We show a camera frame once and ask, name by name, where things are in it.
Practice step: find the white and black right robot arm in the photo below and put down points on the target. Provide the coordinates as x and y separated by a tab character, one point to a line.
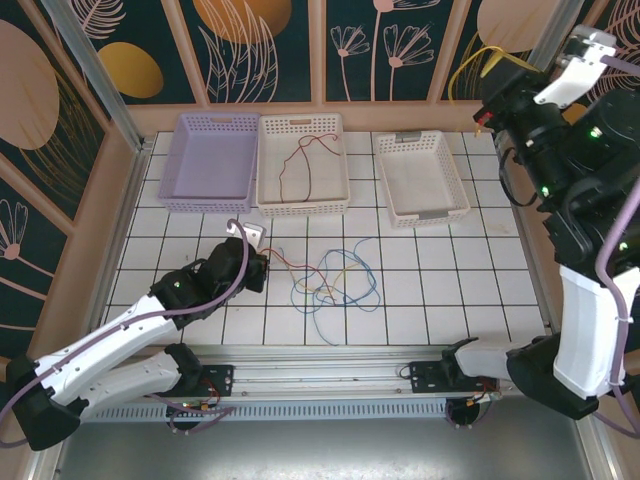
590	340

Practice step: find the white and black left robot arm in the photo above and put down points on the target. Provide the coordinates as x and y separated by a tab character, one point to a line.
110	335

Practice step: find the cream plastic basket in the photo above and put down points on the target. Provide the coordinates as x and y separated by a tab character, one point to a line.
325	175

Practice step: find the lavender plastic basket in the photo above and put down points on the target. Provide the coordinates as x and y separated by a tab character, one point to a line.
210	160

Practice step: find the grey metal sheet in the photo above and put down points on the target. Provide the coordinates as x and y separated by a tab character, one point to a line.
320	450

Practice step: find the aluminium frame post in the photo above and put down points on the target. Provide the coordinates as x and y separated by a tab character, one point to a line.
552	25
100	85

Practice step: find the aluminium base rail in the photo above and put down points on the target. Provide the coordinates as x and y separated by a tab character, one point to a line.
320	375

